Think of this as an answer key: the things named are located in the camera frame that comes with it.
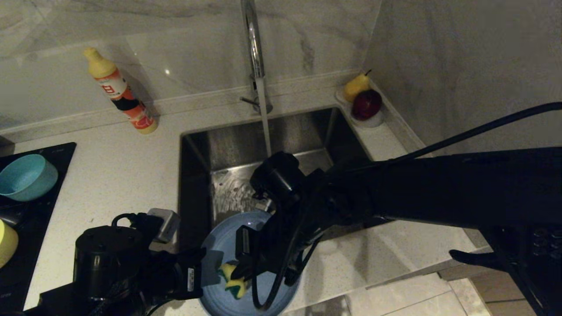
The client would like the yellow sponge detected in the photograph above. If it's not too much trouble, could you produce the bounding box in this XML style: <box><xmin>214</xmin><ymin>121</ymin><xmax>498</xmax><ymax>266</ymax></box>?
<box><xmin>220</xmin><ymin>262</ymin><xmax>249</xmax><ymax>300</ymax></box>

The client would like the blue plate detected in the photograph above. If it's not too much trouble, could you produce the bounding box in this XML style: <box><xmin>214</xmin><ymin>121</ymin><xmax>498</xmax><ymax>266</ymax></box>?
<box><xmin>198</xmin><ymin>210</ymin><xmax>304</xmax><ymax>316</ymax></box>

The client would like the yellow bowl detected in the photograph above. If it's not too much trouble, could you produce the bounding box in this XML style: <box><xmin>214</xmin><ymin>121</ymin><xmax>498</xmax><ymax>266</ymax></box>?
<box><xmin>0</xmin><ymin>219</ymin><xmax>19</xmax><ymax>269</ymax></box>

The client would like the teal bowl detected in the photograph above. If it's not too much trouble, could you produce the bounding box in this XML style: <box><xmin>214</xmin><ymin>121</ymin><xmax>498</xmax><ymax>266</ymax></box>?
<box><xmin>0</xmin><ymin>154</ymin><xmax>59</xmax><ymax>202</ymax></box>

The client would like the chrome kitchen faucet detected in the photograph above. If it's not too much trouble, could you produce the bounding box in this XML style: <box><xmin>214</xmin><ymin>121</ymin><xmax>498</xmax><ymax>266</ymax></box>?
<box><xmin>240</xmin><ymin>0</ymin><xmax>274</xmax><ymax>115</ymax></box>

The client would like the orange white dish soap bottle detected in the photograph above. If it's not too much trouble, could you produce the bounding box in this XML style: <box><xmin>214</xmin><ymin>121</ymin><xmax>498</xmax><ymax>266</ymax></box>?
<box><xmin>83</xmin><ymin>47</ymin><xmax>158</xmax><ymax>134</ymax></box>

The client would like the stainless steel sink basin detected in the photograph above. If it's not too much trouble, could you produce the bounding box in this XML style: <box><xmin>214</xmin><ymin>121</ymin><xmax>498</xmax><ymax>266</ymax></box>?
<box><xmin>177</xmin><ymin>107</ymin><xmax>391</xmax><ymax>264</ymax></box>

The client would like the running water stream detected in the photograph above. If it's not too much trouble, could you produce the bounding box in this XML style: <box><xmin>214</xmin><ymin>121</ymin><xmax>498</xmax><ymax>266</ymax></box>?
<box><xmin>256</xmin><ymin>77</ymin><xmax>273</xmax><ymax>156</ymax></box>

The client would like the small white fruit dish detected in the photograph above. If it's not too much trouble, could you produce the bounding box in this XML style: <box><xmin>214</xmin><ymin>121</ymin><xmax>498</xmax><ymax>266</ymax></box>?
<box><xmin>335</xmin><ymin>86</ymin><xmax>384</xmax><ymax>128</ymax></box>

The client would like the black induction cooktop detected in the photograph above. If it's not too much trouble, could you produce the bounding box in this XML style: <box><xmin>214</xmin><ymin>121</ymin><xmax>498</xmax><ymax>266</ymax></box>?
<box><xmin>0</xmin><ymin>142</ymin><xmax>77</xmax><ymax>313</ymax></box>

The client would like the dark red apple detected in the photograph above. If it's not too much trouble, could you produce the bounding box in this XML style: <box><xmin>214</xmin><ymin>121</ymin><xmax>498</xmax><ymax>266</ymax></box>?
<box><xmin>351</xmin><ymin>89</ymin><xmax>382</xmax><ymax>121</ymax></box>

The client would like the yellow pear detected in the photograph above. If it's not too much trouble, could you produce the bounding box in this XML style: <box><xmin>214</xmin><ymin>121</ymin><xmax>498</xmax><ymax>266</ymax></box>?
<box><xmin>343</xmin><ymin>69</ymin><xmax>371</xmax><ymax>103</ymax></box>

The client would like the wooden cabinet front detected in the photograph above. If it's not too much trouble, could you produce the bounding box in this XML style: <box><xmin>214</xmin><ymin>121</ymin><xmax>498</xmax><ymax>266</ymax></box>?
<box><xmin>438</xmin><ymin>263</ymin><xmax>536</xmax><ymax>316</ymax></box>

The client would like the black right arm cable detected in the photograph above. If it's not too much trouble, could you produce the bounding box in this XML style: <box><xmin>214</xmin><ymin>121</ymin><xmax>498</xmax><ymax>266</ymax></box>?
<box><xmin>251</xmin><ymin>102</ymin><xmax>562</xmax><ymax>311</ymax></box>

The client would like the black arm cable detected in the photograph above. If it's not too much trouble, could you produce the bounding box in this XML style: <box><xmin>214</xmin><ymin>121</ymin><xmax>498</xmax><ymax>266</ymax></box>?
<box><xmin>111</xmin><ymin>212</ymin><xmax>150</xmax><ymax>229</ymax></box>
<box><xmin>251</xmin><ymin>102</ymin><xmax>562</xmax><ymax>311</ymax></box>

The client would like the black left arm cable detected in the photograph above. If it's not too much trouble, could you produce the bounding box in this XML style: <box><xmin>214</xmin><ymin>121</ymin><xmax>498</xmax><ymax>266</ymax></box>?
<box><xmin>111</xmin><ymin>212</ymin><xmax>150</xmax><ymax>229</ymax></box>

